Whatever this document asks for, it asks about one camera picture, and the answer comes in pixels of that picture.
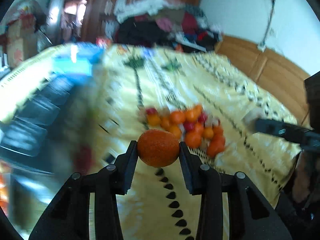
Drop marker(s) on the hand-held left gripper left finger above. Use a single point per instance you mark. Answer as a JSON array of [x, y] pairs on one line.
[[131, 165]]

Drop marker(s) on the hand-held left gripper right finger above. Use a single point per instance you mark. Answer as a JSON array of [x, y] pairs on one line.
[[187, 167]]

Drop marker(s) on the black product box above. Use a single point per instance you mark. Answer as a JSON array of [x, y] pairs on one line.
[[32, 120]]

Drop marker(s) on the round folding table top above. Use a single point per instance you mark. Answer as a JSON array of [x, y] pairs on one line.
[[27, 7]]

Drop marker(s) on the red instant noodle cup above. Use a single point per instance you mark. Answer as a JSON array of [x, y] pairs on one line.
[[102, 41]]

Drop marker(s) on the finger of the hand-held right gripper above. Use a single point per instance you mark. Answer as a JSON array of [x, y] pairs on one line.
[[271, 127]]

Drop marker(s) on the yellow patterned quilt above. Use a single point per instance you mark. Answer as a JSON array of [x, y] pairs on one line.
[[200, 85]]

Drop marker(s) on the person's right hand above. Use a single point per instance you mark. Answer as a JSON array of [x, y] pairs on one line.
[[303, 177]]

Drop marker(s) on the brown cardboard box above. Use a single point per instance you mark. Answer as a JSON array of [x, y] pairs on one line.
[[20, 48], [21, 26]]

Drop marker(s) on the white wall socket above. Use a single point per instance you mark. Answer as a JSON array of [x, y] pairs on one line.
[[261, 47]]

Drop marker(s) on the green leafy vegetable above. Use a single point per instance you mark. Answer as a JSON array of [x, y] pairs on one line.
[[135, 62], [172, 66]]

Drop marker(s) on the pile of oranges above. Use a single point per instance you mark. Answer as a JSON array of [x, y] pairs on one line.
[[192, 138]]

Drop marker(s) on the person's dark clothing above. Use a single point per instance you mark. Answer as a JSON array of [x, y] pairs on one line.
[[312, 100]]

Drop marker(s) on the round orange fruit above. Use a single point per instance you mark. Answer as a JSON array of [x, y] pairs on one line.
[[158, 148]]

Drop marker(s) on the blue green carton box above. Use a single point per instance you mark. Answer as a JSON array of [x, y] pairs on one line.
[[72, 62]]

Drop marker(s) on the wooden room door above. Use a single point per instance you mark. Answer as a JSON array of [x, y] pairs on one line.
[[56, 12]]

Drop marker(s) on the cluster of red tomatoes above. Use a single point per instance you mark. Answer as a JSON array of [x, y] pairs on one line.
[[189, 126]]

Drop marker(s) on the pile of clothes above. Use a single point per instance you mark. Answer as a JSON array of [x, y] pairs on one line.
[[162, 25]]

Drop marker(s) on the wooden bed headboard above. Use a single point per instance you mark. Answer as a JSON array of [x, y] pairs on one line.
[[262, 67]]

